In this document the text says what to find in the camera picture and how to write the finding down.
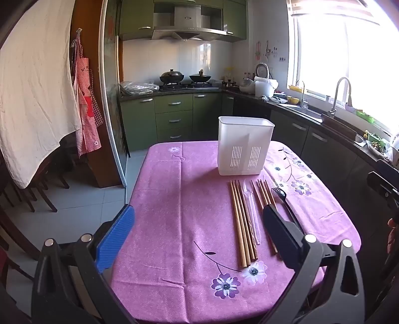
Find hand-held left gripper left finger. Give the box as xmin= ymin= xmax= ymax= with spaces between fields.
xmin=31 ymin=204 xmax=138 ymax=324

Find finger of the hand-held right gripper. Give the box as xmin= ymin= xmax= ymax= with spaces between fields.
xmin=367 ymin=171 xmax=399 ymax=219

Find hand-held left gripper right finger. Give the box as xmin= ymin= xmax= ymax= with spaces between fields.
xmin=262 ymin=204 xmax=365 ymax=324

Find wooden chopstick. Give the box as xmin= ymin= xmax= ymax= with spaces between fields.
xmin=251 ymin=181 xmax=279 ymax=254
xmin=256 ymin=179 xmax=270 ymax=208
xmin=229 ymin=181 xmax=245 ymax=268
xmin=261 ymin=179 xmax=274 ymax=206
xmin=264 ymin=179 xmax=278 ymax=204
xmin=235 ymin=180 xmax=254 ymax=265
xmin=232 ymin=181 xmax=250 ymax=267
xmin=238 ymin=180 xmax=259 ymax=260

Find black plastic fork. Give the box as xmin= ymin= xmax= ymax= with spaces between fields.
xmin=271 ymin=186 xmax=305 ymax=234

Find clear plastic spoon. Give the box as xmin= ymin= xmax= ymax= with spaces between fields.
xmin=243 ymin=180 xmax=262 ymax=245

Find white slotted utensil holder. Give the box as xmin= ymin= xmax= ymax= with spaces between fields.
xmin=217 ymin=116 xmax=275 ymax=176

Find person's right hand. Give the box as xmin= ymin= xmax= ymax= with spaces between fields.
xmin=387 ymin=218 xmax=399 ymax=254

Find dark base cabinet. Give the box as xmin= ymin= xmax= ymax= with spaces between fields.
xmin=234 ymin=96 xmax=399 ymax=250

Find dark kitchen countertop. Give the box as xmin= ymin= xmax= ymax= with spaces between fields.
xmin=120 ymin=87 xmax=399 ymax=170

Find purple floral tablecloth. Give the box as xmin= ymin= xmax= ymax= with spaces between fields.
xmin=109 ymin=140 xmax=362 ymax=324

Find green tray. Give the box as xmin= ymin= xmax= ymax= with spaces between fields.
xmin=345 ymin=104 xmax=375 ymax=124

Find dark wooden chair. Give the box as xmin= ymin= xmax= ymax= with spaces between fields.
xmin=0 ymin=137 xmax=71 ymax=214

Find tall steel faucet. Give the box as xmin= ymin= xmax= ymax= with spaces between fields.
xmin=327 ymin=77 xmax=353 ymax=118

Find steel kitchen sink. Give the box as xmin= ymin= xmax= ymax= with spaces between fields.
xmin=282 ymin=103 xmax=323 ymax=121

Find small steel faucet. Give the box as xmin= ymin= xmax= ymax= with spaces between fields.
xmin=296 ymin=80 xmax=308 ymax=108

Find red checked apron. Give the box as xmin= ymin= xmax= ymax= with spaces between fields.
xmin=70 ymin=29 xmax=103 ymax=156

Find kitchen window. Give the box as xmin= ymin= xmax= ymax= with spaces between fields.
xmin=287 ymin=0 xmax=399 ymax=131

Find green base cabinet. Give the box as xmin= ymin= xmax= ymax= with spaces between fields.
xmin=120 ymin=93 xmax=234 ymax=153

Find white plastic container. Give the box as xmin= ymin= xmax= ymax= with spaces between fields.
xmin=254 ymin=76 xmax=279 ymax=98

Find clear plastic bag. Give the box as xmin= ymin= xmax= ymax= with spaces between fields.
xmin=119 ymin=81 xmax=160 ymax=95

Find white rice cooker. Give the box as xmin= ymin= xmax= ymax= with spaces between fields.
xmin=239 ymin=62 xmax=270 ymax=94

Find white hanging cloth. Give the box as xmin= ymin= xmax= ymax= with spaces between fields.
xmin=0 ymin=0 xmax=83 ymax=189

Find black gas stove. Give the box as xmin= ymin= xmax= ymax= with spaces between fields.
xmin=159 ymin=81 xmax=220 ymax=91

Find black lidded wok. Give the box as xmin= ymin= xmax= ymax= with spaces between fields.
xmin=160 ymin=69 xmax=185 ymax=84

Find steel range hood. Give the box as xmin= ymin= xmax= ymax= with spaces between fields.
xmin=151 ymin=3 xmax=228 ymax=42

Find metal sliding door frame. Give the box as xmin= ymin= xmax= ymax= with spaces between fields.
xmin=99 ymin=0 xmax=130 ymax=206

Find black wok with handle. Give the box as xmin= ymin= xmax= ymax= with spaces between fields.
xmin=189 ymin=69 xmax=212 ymax=83

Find wall hook decorations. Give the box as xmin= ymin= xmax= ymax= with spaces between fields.
xmin=254 ymin=40 xmax=287 ymax=63

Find green wall cabinet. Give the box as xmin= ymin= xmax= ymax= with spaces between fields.
xmin=118 ymin=0 xmax=155 ymax=41
xmin=223 ymin=0 xmax=248 ymax=42

